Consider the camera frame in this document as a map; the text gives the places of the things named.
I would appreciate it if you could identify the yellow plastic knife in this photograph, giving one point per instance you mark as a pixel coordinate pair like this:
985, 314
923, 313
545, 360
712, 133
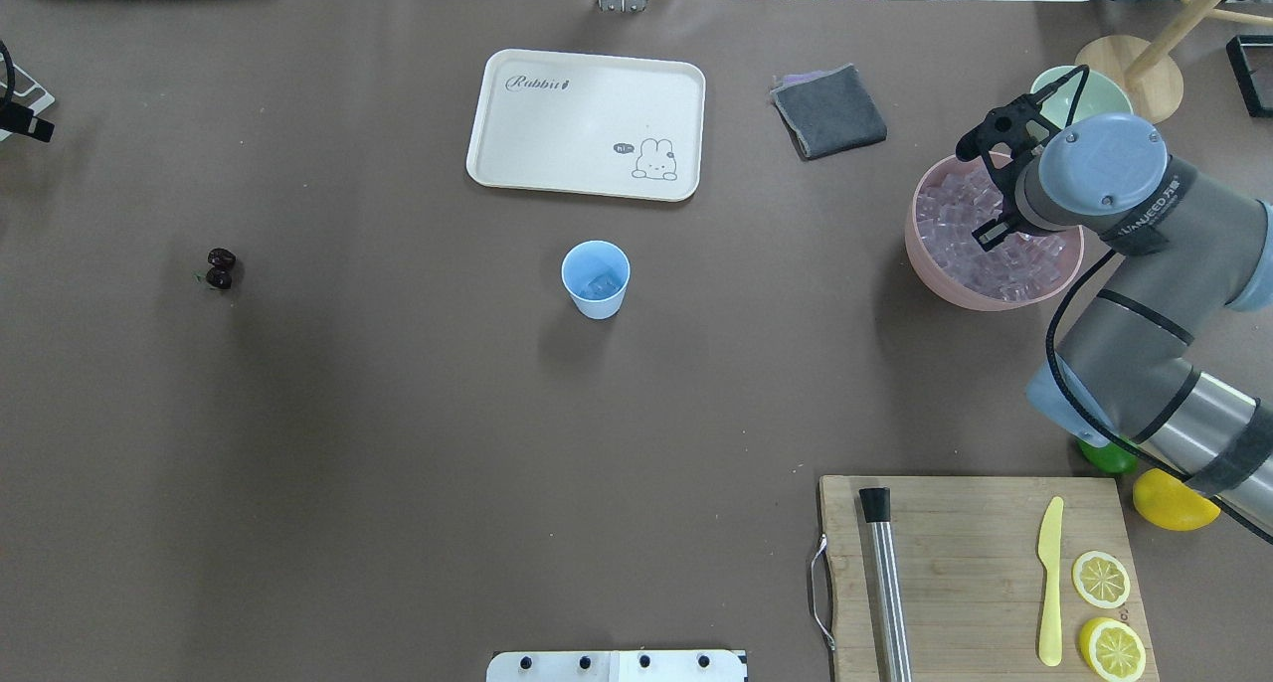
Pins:
1049, 555

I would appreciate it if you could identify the clear ice cube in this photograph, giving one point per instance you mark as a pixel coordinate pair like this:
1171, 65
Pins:
604, 285

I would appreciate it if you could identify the light blue plastic cup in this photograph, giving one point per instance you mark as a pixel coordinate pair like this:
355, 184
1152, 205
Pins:
583, 262

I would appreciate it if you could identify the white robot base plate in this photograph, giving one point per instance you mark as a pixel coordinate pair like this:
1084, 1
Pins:
620, 665

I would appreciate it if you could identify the pink bowl of ice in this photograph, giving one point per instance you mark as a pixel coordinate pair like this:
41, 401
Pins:
951, 200

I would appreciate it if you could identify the cream rabbit tray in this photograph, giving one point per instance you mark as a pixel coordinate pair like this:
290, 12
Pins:
588, 124

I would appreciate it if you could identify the dark cherry pair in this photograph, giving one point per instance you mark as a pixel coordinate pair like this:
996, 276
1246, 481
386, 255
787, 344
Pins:
220, 272

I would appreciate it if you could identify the yellow lemon near board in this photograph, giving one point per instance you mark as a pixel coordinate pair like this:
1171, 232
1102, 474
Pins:
1166, 502

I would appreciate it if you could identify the lemon slice lower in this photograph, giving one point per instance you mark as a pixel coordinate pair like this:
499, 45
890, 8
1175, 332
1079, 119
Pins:
1112, 649

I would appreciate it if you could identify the wooden glass stand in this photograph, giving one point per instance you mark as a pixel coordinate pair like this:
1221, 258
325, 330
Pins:
1146, 71

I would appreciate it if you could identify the green lime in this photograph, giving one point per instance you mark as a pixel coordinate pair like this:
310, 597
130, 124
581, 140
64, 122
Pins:
1110, 459

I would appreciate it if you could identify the lemon slice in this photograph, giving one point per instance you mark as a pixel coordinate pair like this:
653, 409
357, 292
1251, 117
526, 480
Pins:
1101, 579
1112, 649

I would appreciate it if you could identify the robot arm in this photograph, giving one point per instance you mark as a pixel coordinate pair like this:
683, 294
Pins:
1189, 247

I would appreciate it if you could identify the grey folded cloth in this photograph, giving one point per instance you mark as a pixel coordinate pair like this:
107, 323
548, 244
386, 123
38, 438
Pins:
828, 112

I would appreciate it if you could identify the wooden cutting board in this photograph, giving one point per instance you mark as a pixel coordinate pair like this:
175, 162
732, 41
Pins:
971, 583

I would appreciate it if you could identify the mint green bowl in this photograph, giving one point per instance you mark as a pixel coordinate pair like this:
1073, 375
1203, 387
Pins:
1099, 95

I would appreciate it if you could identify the lemon slice upper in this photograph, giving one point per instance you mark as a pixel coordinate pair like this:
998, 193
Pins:
1101, 579

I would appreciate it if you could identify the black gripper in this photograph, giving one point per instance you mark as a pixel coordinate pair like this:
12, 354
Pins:
996, 232

